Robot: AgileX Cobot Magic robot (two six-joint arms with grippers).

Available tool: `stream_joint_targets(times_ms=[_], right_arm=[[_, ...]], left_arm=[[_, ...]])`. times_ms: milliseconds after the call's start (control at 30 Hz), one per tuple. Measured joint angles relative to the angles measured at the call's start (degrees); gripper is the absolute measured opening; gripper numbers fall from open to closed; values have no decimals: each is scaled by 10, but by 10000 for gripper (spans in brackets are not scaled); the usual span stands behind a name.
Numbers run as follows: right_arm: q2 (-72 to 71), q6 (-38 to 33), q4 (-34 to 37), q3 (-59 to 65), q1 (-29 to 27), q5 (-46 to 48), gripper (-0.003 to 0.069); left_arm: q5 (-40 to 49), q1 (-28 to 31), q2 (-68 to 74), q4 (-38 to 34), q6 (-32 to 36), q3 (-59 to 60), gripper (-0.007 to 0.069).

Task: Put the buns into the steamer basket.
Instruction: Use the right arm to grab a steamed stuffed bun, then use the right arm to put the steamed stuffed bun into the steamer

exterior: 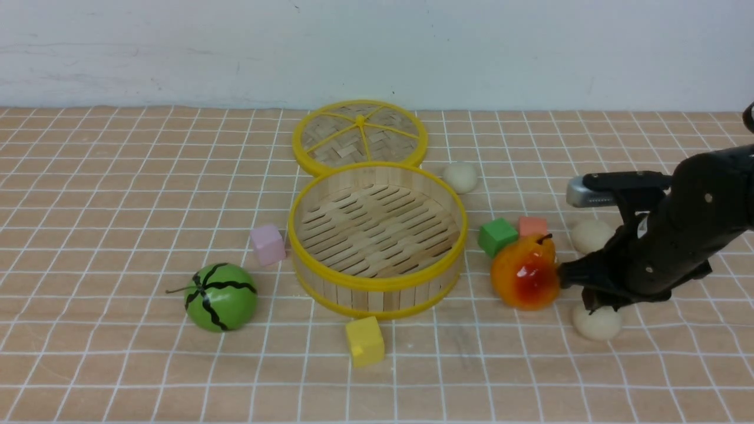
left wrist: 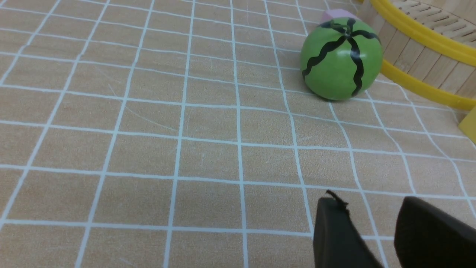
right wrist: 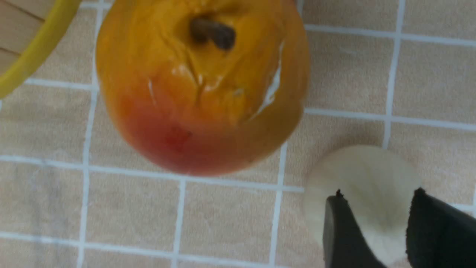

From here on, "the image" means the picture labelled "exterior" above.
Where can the green toy watermelon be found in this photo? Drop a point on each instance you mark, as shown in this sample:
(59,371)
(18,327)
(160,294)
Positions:
(220,297)

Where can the pink cube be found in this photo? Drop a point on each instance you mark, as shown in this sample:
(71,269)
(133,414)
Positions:
(268,244)

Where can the yellow cube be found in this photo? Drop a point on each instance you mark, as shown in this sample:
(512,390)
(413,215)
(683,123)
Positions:
(365,341)

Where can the orange toy pear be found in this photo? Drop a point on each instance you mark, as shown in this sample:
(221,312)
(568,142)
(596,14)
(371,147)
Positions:
(524,273)

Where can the white bun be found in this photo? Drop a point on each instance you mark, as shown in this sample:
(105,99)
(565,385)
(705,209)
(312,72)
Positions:
(462,177)
(600,325)
(591,235)

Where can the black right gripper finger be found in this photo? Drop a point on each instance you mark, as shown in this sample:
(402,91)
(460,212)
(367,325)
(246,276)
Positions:
(594,300)

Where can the bamboo steamer tray yellow rim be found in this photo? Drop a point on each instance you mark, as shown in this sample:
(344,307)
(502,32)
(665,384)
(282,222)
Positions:
(378,239)

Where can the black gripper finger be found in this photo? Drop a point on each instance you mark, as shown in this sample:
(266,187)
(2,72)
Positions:
(585,272)

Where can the checked orange tablecloth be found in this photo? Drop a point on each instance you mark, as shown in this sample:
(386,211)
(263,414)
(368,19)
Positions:
(103,209)

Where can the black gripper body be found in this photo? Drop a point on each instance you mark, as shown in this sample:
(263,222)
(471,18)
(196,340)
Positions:
(702,213)

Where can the woven bamboo steamer lid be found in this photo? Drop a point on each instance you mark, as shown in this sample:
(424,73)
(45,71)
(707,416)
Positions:
(356,131)

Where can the salmon cube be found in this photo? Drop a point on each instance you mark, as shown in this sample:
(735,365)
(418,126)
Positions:
(528,225)

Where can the green cube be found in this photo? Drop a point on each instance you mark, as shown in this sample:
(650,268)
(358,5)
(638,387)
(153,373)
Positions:
(495,235)

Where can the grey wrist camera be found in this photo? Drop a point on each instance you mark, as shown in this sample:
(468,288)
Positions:
(639,190)

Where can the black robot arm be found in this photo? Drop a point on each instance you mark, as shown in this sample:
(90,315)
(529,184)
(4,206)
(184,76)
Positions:
(631,218)

